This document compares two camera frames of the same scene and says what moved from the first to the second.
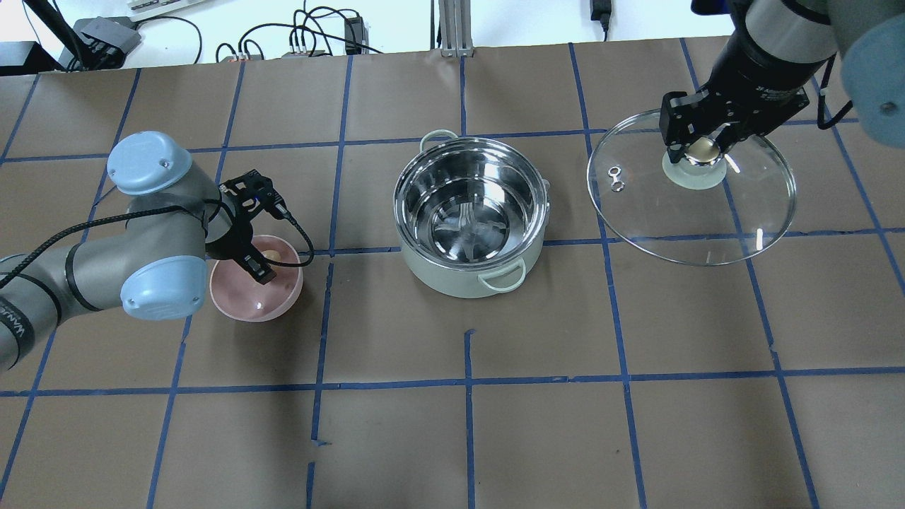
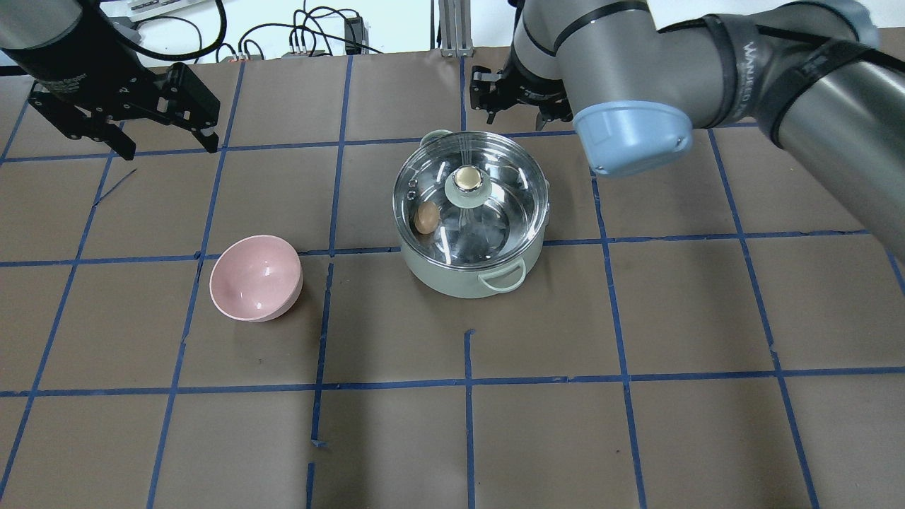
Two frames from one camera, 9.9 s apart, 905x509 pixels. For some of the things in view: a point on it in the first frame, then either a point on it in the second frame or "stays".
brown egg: [272, 254] -> [426, 217]
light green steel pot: [471, 215] stays
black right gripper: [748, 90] -> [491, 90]
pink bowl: [241, 297] stays
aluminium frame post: [455, 28] stays
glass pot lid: [684, 213] -> [471, 200]
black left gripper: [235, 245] -> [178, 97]
